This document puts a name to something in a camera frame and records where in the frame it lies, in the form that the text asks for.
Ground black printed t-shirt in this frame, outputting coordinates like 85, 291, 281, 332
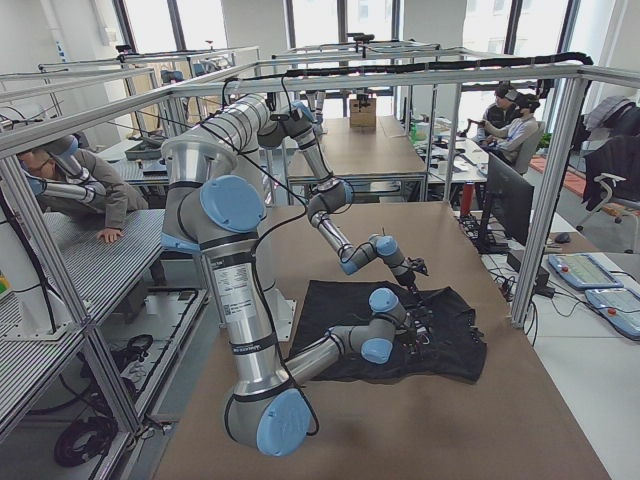
289, 280, 487, 382

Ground blue teach pendant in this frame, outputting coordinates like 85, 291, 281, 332
584, 288, 639, 341
547, 253, 623, 291

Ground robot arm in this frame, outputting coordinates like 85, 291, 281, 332
161, 136, 416, 456
190, 94, 427, 290

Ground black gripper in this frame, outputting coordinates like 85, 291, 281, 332
399, 312, 431, 355
397, 257, 428, 285

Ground seated person with headset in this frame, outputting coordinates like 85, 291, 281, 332
480, 94, 540, 166

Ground black huawei monitor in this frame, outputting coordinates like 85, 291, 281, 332
476, 156, 534, 254

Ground leaning man in grey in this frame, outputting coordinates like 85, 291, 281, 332
17, 135, 148, 243

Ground cardboard box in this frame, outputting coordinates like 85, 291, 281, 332
349, 97, 377, 128

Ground aluminium frame post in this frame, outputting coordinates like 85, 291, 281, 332
511, 76, 589, 329

